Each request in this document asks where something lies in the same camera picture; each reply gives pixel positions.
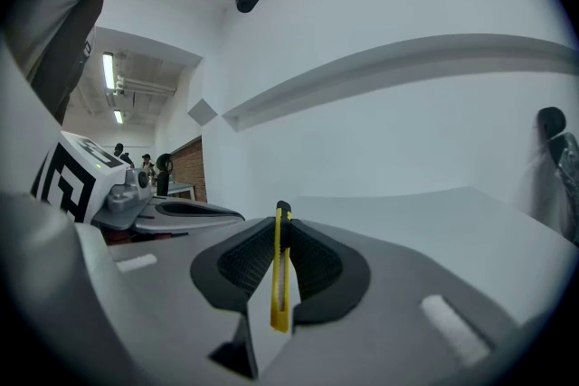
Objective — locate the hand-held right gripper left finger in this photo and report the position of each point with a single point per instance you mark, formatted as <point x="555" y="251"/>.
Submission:
<point x="181" y="321"/>

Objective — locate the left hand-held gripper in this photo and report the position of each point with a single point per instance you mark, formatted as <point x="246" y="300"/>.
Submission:
<point x="72" y="176"/>

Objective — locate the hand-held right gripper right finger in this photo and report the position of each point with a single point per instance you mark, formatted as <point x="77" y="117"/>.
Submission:
<point x="384" y="321"/>

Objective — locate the yellow utility knife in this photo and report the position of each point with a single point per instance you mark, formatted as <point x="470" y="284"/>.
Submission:
<point x="280" y="285"/>

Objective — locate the pale glass table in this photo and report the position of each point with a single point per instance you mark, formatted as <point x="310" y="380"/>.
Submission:
<point x="181" y="187"/>

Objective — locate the grey table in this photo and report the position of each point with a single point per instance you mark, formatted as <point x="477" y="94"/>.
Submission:
<point x="452" y="230"/>

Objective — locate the ceiling light panel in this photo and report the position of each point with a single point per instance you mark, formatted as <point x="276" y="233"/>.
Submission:
<point x="108" y="71"/>
<point x="118" y="116"/>

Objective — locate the white ceiling pipe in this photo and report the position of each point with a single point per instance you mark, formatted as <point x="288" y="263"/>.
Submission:
<point x="147" y="84"/>

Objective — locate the person's clothed torso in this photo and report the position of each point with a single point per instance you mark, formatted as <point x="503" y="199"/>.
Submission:
<point x="59" y="36"/>

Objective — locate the black office chair with headrest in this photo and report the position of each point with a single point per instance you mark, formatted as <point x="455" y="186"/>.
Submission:
<point x="552" y="122"/>

